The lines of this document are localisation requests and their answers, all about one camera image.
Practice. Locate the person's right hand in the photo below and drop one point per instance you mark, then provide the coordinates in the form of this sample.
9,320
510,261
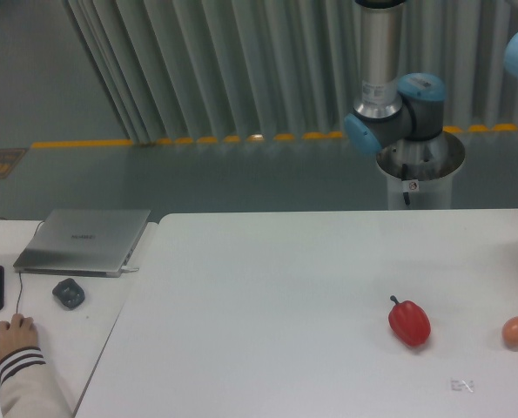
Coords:
10,341

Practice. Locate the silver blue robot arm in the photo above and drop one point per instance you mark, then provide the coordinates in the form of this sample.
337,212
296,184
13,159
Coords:
382,65

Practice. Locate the cream striped-cuff sleeve forearm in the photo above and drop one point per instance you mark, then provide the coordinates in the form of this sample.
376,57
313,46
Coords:
28,387

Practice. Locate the red bell pepper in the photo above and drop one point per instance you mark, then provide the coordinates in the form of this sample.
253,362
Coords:
409,322

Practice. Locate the small black gadget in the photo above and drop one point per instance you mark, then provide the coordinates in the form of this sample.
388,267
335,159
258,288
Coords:
69,293

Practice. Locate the closed silver laptop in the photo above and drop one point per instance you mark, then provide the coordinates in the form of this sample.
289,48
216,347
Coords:
97,243

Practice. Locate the white laptop plug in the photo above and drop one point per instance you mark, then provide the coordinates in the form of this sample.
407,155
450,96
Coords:
129,269

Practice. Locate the grey pleated curtain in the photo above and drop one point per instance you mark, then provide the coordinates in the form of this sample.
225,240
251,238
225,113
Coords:
220,69

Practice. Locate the small clear tape label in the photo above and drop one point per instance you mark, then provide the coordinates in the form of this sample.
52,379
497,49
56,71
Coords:
460,385

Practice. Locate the brown egg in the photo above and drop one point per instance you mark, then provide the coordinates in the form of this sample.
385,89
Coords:
509,333

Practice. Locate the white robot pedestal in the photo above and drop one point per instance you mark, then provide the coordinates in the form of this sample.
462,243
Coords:
420,174

